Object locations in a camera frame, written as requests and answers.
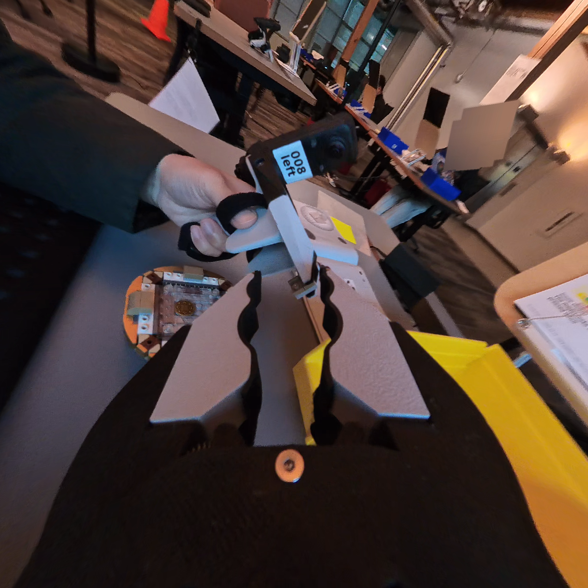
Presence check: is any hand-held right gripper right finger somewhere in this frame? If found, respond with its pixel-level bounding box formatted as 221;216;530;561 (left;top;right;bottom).
311;266;431;444

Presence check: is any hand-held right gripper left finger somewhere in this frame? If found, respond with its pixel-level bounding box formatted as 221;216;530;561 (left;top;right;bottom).
150;271;263;444

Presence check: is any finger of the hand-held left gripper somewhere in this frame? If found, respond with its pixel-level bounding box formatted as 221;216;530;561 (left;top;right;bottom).
268;195;320;299

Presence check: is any tan toy brick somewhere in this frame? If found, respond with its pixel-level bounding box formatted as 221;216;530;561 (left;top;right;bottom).
289;273;319;300

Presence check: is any round toy brick model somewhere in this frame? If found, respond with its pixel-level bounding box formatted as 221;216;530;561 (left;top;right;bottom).
123;266;232;360

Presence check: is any yellow plastic bin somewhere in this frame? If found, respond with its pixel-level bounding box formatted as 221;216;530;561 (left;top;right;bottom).
292;330;588;588

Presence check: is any person's left forearm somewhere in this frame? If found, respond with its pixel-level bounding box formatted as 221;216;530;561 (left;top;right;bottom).
0;18;196;232

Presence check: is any person's left hand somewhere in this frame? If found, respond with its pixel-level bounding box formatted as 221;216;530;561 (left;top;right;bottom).
141;153;273;258

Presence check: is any open instruction booklet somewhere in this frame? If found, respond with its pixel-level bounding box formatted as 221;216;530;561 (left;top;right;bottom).
287;181;400;318

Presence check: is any yellow sticky note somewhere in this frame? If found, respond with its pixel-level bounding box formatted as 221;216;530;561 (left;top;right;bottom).
330;216;358;245

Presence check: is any clear plastic sheet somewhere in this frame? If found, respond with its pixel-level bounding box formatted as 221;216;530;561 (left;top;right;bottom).
316;189;368;226

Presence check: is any blue plastic bin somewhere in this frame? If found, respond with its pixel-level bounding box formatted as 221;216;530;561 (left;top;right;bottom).
420;168;461;202
377;128;409;154

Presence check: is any wooden top work table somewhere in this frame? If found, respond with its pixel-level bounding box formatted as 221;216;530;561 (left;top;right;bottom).
317;76;470;217

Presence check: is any black power box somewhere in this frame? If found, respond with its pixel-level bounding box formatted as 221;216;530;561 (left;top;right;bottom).
379;243;439;301

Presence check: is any pale top table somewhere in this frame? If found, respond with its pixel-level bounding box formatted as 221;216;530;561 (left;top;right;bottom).
174;0;319;107

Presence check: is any black tablet on stand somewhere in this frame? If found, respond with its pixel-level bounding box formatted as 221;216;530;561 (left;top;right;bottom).
416;87;452;148

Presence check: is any black white handheld device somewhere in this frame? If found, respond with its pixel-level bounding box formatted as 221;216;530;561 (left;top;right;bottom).
248;17;282;53

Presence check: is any white paper sheet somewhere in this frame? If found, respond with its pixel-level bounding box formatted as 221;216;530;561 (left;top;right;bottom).
148;57;221;135

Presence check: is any black dotted mat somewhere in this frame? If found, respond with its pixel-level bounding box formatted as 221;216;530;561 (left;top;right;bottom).
0;181;104;409

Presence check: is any printed paper sheet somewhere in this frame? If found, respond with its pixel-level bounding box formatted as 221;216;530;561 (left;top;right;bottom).
514;275;588;391

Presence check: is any orange traffic cone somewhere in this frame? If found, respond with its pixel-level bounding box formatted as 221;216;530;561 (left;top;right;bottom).
140;0;173;43

